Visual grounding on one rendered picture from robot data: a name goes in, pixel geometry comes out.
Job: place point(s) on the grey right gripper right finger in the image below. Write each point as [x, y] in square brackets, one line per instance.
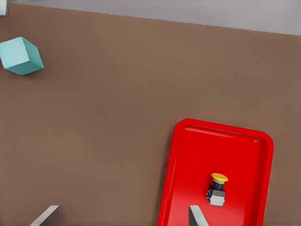
[196, 217]

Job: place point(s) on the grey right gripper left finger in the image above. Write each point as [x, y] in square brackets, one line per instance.
[50, 217]

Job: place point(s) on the red plastic tray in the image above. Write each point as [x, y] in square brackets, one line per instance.
[211, 153]

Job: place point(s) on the teal cube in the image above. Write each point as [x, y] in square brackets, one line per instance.
[20, 56]

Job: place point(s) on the yellow-capped push button switch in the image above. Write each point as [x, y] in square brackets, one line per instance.
[217, 191]

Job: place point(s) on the silver frame post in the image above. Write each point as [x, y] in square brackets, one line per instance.
[2, 8]

